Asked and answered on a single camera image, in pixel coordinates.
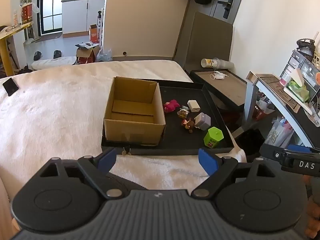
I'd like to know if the black door lock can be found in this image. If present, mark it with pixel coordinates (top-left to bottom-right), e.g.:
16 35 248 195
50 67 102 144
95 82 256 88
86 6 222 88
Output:
217 0 234 19

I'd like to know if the yellow paper cup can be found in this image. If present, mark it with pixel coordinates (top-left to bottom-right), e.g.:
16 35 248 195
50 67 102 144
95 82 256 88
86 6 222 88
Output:
201 58 220 68

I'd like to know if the brown cardboard box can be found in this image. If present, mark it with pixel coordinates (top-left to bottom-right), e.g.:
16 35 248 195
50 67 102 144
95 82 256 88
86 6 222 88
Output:
103 77 166 147

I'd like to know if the white kitchen cabinet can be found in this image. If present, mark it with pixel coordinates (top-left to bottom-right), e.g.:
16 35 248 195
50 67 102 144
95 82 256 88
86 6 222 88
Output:
61 0 105 35

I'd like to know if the lavender charger plug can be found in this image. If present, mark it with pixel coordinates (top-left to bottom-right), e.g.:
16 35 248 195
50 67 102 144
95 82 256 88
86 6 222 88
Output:
194 112 212 131

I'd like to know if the white pillow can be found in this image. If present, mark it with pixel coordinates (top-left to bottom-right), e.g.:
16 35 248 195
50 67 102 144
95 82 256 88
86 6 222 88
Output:
31 56 78 71

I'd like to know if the black tray with brown inside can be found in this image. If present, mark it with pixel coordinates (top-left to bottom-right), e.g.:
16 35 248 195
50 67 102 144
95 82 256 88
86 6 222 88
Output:
190 69 248 112

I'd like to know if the shallow black tray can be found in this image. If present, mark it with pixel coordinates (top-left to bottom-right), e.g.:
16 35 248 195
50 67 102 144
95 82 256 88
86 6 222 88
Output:
101 79 235 156

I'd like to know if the black framed glass door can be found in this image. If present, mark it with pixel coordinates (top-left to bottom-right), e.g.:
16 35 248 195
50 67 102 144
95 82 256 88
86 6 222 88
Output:
39 0 65 36

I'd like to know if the brown-haired doll figurine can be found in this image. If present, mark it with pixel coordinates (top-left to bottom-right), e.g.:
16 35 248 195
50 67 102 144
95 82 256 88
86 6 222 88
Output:
181 119 196 133

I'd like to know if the grey side table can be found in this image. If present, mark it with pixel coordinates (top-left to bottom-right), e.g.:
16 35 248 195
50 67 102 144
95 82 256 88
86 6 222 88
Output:
245 71 320 148

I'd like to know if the person's right hand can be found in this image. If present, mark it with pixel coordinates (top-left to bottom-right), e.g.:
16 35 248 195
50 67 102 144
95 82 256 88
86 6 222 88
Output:
303 175 320 233

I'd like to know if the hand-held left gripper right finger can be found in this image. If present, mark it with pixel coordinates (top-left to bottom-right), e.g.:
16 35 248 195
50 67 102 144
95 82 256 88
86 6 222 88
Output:
191 148 278 198

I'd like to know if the pink toy figure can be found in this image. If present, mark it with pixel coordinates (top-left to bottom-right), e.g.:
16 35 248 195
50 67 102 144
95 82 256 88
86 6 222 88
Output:
164 99 180 114

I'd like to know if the green tissue pack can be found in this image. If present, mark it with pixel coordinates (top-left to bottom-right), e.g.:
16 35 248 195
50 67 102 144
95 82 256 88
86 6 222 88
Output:
287 69 310 102

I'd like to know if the clear plastic bag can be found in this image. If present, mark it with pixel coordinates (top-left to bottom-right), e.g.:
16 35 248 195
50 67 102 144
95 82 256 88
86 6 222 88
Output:
96 49 113 62

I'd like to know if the small colourful toy figurine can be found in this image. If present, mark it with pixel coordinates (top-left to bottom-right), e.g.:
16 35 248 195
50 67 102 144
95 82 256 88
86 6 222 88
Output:
177 106 190 118

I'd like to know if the yellow table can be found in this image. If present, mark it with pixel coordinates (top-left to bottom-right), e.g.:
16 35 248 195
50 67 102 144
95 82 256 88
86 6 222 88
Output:
0 23 32 77

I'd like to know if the brown upholstered board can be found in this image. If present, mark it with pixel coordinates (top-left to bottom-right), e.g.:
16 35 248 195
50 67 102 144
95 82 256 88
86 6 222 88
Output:
184 11 234 72

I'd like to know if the orange carton box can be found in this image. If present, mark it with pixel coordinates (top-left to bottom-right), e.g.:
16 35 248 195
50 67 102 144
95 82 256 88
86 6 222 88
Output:
89 24 101 43

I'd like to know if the flat black case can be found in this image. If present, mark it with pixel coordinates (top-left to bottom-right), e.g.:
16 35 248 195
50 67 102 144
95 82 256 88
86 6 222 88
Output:
2 77 19 97

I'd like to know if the white face mask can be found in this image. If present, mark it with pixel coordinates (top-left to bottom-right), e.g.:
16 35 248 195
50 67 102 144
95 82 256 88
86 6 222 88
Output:
210 71 229 80

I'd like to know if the open cardboard box with papers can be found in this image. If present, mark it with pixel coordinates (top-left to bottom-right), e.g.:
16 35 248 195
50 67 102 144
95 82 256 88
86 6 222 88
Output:
75 41 100 64

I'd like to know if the green mini trash bin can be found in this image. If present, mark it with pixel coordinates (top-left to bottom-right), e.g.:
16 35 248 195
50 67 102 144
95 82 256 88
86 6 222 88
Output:
203 127 224 147

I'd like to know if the white charger plug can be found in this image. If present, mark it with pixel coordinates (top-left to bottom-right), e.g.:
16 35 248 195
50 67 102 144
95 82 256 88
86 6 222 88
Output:
187 100 201 113

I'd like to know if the black drawer organiser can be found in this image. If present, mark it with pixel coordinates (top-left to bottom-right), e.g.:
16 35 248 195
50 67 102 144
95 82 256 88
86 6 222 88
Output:
279 49 320 92

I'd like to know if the red and white bag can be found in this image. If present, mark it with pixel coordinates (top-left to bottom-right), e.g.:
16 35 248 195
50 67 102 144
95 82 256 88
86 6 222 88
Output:
20 2 34 25

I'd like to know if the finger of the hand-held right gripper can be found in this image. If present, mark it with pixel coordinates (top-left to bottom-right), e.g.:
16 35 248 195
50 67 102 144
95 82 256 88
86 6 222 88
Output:
287 144 320 154
259 144 286 167

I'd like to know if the stack of clear plastic cups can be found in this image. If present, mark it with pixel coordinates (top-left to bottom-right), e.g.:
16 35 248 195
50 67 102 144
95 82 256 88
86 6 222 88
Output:
215 59 235 70

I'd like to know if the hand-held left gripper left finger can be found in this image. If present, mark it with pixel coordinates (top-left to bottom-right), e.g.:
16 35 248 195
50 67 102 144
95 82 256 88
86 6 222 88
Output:
39 148 130 200

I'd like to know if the black metal lantern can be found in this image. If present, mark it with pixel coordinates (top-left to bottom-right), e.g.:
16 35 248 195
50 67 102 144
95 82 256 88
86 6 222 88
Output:
296 39 315 55

